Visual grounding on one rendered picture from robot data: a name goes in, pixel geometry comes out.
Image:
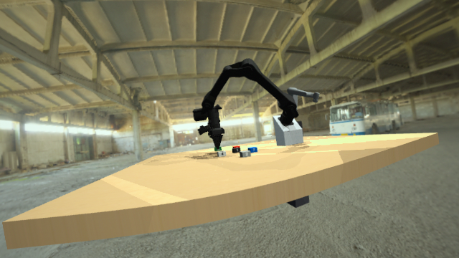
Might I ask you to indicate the blue block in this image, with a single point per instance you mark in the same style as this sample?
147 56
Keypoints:
253 149

